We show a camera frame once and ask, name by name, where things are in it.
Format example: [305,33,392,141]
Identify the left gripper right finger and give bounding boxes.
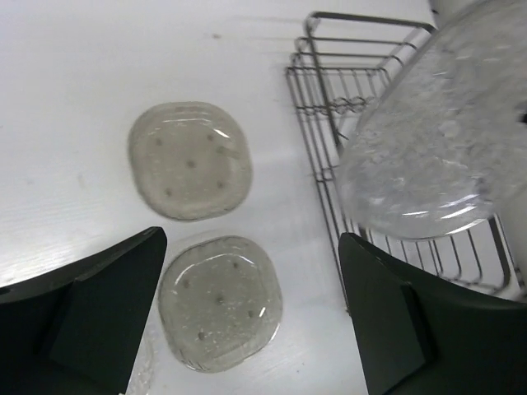
[338,233,526,394]

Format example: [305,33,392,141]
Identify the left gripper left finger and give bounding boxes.
[1,227,167,394]

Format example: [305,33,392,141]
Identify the clear glass plate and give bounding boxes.
[125,323,156,395]
[336,1,526,240]

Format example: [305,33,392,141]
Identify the smoky glass plate near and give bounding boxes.
[158,235,283,373]

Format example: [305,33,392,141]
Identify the smoky glass plate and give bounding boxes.
[158,235,283,373]
[128,101,253,221]

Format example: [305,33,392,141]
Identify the smoky glass plate far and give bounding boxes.
[128,101,253,221]

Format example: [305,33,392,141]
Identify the grey wire dish rack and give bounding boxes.
[286,11,526,300]

